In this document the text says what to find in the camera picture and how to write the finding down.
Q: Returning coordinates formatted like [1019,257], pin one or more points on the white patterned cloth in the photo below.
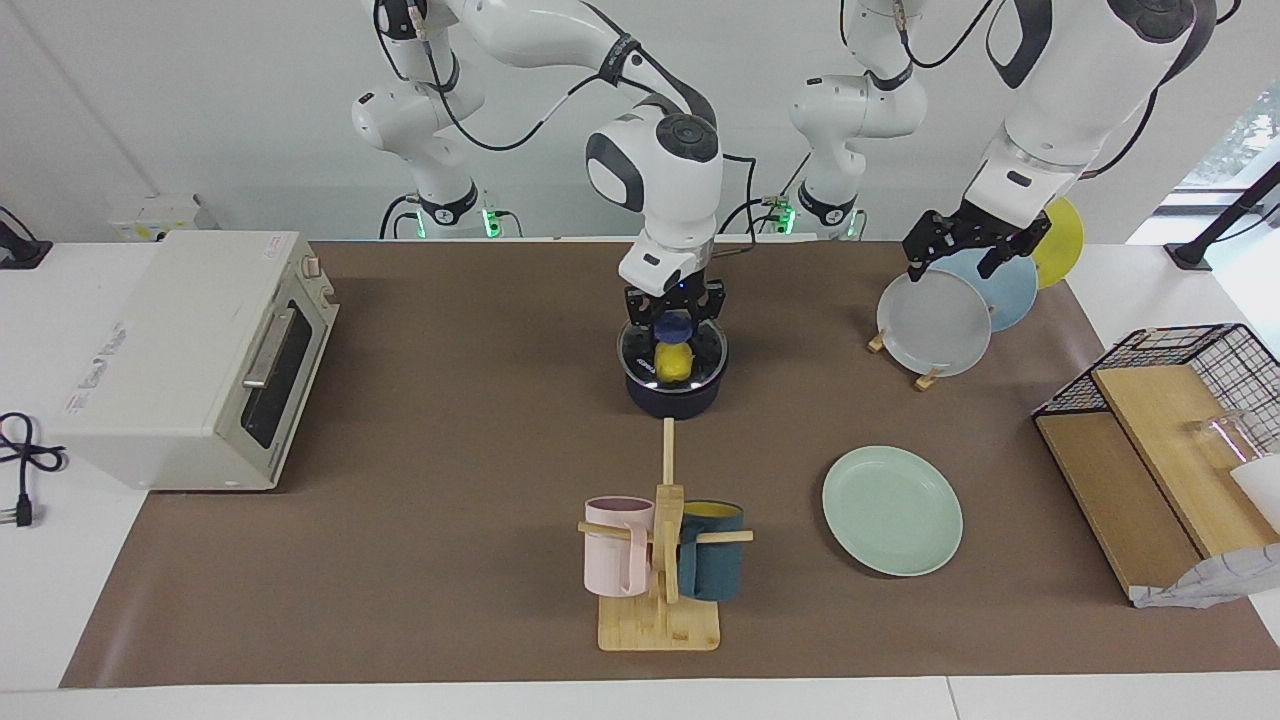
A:
[1220,580]

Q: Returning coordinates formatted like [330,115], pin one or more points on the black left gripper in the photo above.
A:
[975,230]

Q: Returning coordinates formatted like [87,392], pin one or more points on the brown wooden board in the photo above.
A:
[1110,500]

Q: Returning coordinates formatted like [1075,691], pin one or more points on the pale green plate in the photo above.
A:
[890,510]

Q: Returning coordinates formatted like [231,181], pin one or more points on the grey plate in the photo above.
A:
[935,325]

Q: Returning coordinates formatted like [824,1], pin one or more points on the wooden plate rack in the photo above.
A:
[927,379]

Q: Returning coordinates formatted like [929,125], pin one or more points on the light blue plate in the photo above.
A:
[1015,295]

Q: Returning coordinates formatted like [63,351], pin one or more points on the window with frame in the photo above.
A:
[1245,135]

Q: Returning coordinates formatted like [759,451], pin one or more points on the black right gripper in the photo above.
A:
[680,300]

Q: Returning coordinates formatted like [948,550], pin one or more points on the dark blue saucepan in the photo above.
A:
[675,405]

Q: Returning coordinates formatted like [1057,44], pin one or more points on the light wooden cutting board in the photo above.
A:
[1170,440]

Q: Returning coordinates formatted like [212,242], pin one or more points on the white power strip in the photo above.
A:
[160,218]

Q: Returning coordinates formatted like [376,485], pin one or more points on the white plastic container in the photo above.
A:
[1262,490]

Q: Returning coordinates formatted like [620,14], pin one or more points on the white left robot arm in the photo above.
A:
[1070,90]

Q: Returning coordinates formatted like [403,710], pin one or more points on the clear glass measuring cup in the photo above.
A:
[1235,435]

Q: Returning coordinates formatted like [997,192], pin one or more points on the black clamp mount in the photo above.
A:
[20,255]

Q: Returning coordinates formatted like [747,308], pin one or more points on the pink mug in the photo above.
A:
[612,560]

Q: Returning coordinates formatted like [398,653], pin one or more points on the brown table mat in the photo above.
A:
[450,600]

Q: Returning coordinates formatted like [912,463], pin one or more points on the teal mug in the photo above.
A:
[715,570]

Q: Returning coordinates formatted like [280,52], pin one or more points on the glass lid with blue knob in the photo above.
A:
[674,326]

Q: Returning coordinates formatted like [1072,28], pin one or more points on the yellow plate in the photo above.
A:
[1065,245]

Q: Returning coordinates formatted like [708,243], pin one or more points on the wooden mug rack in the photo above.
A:
[660,630]

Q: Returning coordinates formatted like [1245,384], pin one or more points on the white toaster oven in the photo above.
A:
[160,380]

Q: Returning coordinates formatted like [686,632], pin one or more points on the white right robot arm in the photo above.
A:
[660,170]

